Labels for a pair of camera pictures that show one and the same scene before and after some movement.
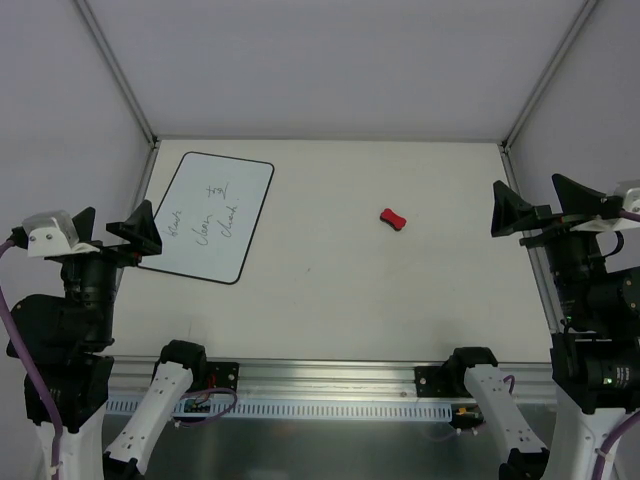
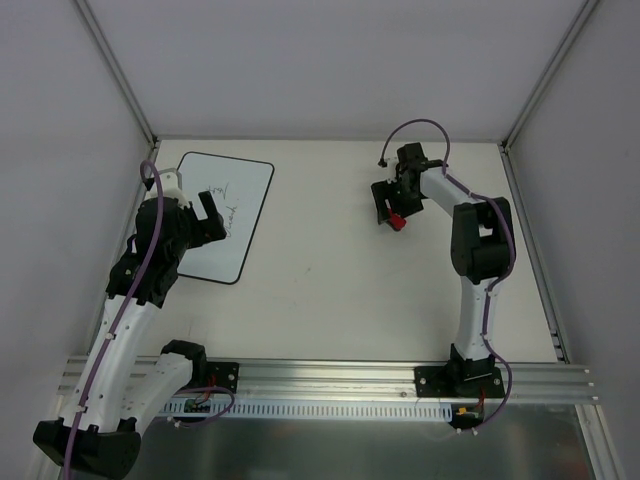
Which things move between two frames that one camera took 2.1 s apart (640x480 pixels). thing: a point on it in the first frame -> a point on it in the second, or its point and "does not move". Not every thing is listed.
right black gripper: x=558 y=230 -> x=390 y=198
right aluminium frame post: x=547 y=73 does not move
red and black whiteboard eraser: x=387 y=216 does not move
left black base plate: x=222 y=375 does not move
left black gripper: x=93 y=253 -> x=201 y=226
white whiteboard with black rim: x=209 y=218 does not move
